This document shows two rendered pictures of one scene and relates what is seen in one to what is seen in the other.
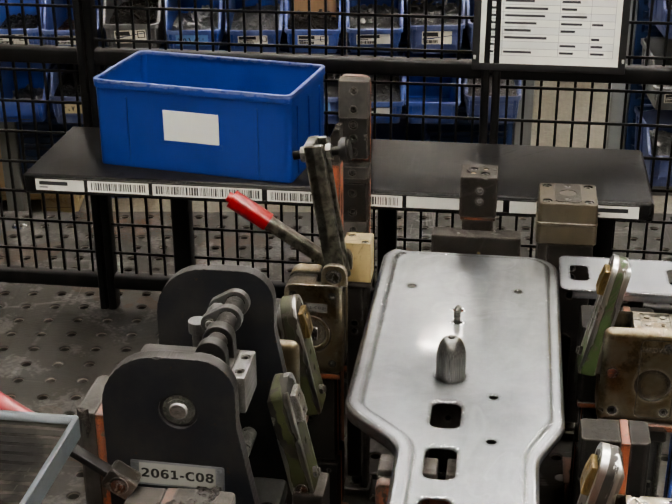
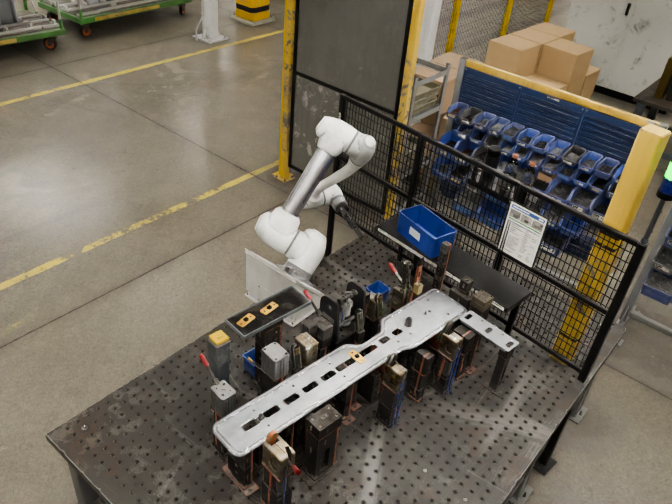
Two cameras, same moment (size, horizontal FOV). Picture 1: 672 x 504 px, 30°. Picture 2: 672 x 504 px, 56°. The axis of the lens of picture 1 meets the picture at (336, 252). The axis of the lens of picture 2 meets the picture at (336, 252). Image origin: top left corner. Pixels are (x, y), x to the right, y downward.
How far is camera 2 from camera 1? 196 cm
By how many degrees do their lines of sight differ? 32
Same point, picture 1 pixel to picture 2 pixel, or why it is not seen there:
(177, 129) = (412, 232)
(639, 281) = (478, 326)
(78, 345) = (382, 267)
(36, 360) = (370, 267)
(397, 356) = (403, 314)
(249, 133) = (425, 242)
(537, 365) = (427, 332)
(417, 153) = (472, 263)
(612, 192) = (502, 300)
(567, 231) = (477, 305)
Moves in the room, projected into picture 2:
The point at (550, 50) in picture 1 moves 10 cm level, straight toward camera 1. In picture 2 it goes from (515, 254) to (504, 261)
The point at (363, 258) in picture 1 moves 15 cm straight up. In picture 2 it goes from (417, 289) to (422, 265)
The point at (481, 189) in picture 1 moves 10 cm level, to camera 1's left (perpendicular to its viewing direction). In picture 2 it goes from (464, 284) to (447, 275)
